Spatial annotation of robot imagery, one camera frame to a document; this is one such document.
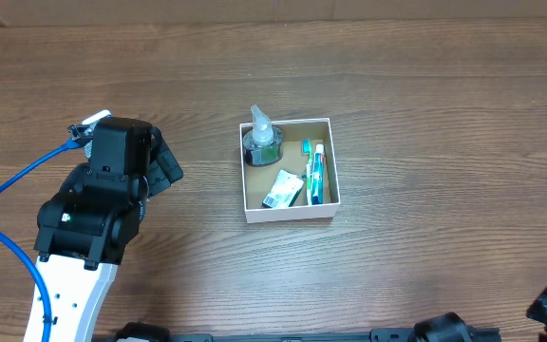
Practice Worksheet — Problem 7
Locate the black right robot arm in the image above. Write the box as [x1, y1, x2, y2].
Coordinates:
[408, 286, 547, 342]

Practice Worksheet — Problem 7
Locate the green white floss packet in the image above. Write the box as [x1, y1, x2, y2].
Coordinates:
[262, 170, 312, 209]

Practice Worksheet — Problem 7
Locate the white cardboard box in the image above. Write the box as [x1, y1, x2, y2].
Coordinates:
[240, 118, 341, 223]

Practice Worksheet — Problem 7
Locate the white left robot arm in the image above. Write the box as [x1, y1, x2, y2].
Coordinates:
[24, 123, 182, 341]

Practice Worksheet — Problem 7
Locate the green red toothpaste tube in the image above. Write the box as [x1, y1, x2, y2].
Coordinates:
[311, 143, 325, 205]

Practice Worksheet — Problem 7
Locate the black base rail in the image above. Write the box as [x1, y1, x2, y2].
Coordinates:
[92, 322, 501, 342]

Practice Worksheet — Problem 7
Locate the green white toothbrush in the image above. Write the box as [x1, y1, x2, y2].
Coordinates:
[301, 139, 313, 206]

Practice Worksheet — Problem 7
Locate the clear soap pump bottle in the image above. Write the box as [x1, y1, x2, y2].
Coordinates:
[242, 104, 283, 167]

